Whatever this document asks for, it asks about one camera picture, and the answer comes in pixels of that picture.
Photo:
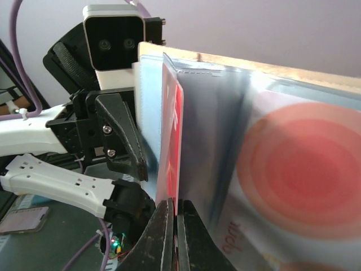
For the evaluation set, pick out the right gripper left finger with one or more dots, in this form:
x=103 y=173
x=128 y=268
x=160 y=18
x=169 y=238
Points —
x=155 y=249

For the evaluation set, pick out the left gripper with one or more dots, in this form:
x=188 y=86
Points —
x=96 y=119

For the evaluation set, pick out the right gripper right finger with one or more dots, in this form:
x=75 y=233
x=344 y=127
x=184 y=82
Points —
x=196 y=249

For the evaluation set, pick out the white card holder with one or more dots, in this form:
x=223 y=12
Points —
x=218 y=94

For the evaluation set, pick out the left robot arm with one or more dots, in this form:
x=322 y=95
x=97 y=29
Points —
x=68 y=61

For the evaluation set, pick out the smartphone on desk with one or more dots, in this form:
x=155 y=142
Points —
x=24 y=220

